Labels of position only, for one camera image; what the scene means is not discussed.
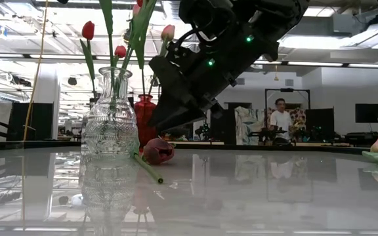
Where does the black partition panel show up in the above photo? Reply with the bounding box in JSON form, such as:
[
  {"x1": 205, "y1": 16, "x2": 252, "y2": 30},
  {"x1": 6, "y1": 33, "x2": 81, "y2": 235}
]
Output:
[{"x1": 7, "y1": 102, "x2": 54, "y2": 142}]

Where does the black stand frame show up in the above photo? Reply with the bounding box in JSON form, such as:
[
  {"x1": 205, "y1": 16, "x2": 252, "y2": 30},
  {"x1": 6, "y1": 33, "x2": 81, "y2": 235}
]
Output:
[{"x1": 263, "y1": 87, "x2": 312, "y2": 145}]

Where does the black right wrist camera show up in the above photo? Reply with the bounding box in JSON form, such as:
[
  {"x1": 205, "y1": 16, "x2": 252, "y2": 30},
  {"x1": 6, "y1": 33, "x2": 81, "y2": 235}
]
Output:
[{"x1": 178, "y1": 0, "x2": 242, "y2": 43}]

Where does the dark maroon artificial tulip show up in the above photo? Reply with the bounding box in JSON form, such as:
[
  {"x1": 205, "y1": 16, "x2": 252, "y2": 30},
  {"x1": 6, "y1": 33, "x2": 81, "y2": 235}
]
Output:
[{"x1": 142, "y1": 137, "x2": 176, "y2": 166}]

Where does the person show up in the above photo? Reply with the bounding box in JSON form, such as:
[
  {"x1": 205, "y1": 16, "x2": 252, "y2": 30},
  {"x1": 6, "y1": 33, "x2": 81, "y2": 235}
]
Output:
[{"x1": 269, "y1": 97, "x2": 295, "y2": 145}]

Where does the black background desk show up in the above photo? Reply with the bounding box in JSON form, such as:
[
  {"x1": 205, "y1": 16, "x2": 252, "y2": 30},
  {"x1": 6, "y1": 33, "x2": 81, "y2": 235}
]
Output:
[{"x1": 345, "y1": 130, "x2": 378, "y2": 149}]

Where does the red ribbed glass vase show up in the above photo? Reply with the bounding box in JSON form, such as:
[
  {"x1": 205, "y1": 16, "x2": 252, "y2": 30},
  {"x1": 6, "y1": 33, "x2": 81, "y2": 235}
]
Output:
[{"x1": 133, "y1": 94, "x2": 159, "y2": 152}]

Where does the long yellow cable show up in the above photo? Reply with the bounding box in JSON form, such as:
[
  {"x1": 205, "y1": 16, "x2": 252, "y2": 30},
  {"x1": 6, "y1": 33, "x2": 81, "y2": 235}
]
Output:
[{"x1": 21, "y1": 0, "x2": 49, "y2": 142}]

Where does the clear embossed glass vase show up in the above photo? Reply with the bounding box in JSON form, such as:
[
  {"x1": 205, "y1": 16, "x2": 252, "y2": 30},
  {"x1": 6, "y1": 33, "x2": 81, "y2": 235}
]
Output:
[{"x1": 81, "y1": 66, "x2": 140, "y2": 158}]

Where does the black wall monitor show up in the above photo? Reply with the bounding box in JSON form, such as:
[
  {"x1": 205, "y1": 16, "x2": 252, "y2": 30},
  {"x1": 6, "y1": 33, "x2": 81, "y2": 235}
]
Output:
[{"x1": 355, "y1": 103, "x2": 378, "y2": 124}]

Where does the painted white cloth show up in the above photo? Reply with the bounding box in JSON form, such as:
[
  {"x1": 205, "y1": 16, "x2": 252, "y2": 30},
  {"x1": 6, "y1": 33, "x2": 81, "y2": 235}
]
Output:
[{"x1": 234, "y1": 106, "x2": 268, "y2": 146}]

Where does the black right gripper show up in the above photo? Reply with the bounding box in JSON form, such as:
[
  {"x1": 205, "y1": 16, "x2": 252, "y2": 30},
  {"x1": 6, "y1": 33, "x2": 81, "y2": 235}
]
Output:
[{"x1": 148, "y1": 19, "x2": 280, "y2": 130}]

